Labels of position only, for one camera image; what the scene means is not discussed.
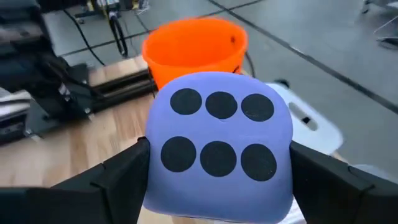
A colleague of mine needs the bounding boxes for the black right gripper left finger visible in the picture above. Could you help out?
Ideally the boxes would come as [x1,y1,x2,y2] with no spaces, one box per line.
[0,136,152,224]

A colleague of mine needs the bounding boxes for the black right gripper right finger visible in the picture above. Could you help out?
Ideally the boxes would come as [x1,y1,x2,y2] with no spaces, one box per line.
[289,140,398,224]

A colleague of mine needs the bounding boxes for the purple foam die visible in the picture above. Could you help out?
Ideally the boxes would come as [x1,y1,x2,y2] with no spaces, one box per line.
[142,72,295,224]

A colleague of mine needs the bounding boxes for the white plastic bin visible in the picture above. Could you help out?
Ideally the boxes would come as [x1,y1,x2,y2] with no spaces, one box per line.
[266,81,345,156]

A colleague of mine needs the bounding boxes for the white paper sheets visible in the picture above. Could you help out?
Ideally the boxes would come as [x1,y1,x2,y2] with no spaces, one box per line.
[0,86,32,118]

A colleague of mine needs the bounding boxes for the orange pumpkin bucket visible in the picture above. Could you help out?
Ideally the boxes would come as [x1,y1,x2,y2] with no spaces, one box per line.
[141,17,249,91]

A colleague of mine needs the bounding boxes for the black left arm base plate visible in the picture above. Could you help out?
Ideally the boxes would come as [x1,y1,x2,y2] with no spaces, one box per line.
[23,99,94,139]

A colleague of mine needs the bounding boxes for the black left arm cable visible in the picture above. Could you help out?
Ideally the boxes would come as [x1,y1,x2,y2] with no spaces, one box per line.
[62,9,106,68]

